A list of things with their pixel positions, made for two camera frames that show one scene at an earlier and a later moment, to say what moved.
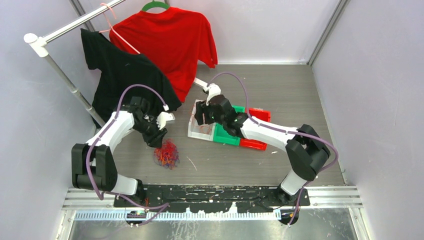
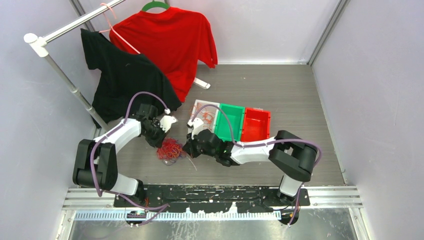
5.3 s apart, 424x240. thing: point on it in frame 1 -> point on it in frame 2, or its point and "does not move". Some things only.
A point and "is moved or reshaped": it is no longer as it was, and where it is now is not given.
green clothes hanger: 153,4 does not move
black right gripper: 199,113 -> 189,146
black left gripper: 155,140 does not move
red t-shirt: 176,39 does not move
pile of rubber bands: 167,155 is moved or reshaped
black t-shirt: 119,70 does not move
